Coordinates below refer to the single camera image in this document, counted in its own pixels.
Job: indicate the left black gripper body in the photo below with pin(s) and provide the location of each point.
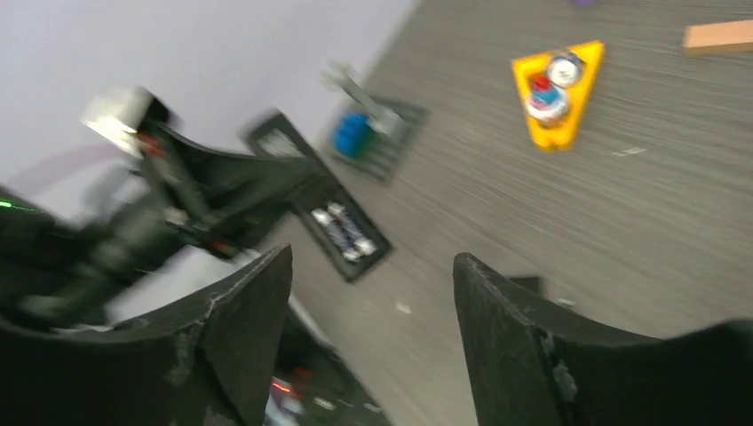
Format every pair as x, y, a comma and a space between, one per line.
149, 218

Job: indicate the yellow triangular toy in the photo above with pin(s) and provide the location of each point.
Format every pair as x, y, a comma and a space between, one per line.
554, 89

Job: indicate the black remote control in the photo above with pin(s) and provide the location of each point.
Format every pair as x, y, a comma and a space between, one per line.
343, 230

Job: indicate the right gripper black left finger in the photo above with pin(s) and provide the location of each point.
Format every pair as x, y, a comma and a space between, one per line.
206, 359

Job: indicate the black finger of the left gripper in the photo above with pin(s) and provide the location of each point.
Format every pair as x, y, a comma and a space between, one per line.
235, 200

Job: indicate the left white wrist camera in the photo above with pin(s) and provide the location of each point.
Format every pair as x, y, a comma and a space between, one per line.
122, 115

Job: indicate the grey building plate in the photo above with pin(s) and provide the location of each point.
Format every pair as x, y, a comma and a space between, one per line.
382, 156

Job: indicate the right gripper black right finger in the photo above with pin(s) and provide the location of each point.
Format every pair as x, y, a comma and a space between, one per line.
531, 361

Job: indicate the orange wooden block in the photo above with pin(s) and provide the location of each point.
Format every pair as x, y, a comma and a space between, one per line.
718, 38

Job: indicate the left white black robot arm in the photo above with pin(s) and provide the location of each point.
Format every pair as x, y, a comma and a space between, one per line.
88, 266

